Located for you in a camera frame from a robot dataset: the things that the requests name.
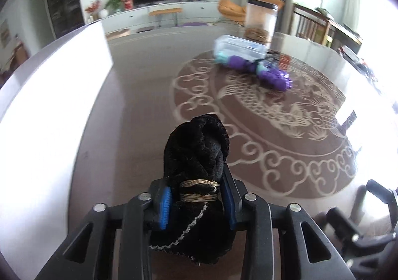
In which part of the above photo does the beige round cushion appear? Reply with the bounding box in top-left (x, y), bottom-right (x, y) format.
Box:
top-left (106, 28), bottom-right (130, 39)

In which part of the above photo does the tan twine band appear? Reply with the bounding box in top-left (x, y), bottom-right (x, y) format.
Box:
top-left (180, 180), bottom-right (221, 203)

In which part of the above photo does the red flower bouquet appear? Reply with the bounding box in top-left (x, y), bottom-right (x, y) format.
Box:
top-left (85, 0), bottom-right (102, 21)

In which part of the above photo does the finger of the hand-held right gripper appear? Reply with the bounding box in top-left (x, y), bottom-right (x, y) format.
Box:
top-left (325, 208), bottom-right (364, 238)
top-left (365, 179), bottom-right (398, 206)

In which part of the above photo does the bushy green potted plant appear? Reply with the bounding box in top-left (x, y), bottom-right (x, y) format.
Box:
top-left (104, 0), bottom-right (125, 13)

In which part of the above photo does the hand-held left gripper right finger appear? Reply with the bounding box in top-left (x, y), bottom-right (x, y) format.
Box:
top-left (221, 164), bottom-right (355, 280)

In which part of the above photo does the orange lounge chair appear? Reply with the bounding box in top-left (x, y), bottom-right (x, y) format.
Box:
top-left (218, 0), bottom-right (285, 24)

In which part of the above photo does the white television cabinet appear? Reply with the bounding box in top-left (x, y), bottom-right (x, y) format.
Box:
top-left (99, 0), bottom-right (224, 35)

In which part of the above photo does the brown patterned table mat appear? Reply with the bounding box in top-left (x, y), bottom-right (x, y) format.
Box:
top-left (171, 48), bottom-right (358, 200)

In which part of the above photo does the clear plastic box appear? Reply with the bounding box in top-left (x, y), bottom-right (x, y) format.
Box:
top-left (214, 35), bottom-right (267, 61)

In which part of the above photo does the clear jar with black lid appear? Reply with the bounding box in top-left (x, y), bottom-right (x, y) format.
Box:
top-left (244, 0), bottom-right (279, 43)

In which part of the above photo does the wooden bench with black legs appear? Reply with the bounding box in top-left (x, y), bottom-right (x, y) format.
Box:
top-left (149, 8), bottom-right (183, 29)

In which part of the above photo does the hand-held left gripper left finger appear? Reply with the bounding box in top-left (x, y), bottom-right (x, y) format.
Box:
top-left (34, 179), bottom-right (174, 280)

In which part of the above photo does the white storage box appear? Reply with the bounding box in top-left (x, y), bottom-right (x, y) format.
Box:
top-left (0, 20), bottom-right (114, 256)

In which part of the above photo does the wooden slatted chair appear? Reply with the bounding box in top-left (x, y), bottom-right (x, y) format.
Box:
top-left (292, 3), bottom-right (363, 53)

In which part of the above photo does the black velvet garment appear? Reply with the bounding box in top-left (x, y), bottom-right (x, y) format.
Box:
top-left (149, 113), bottom-right (235, 265)

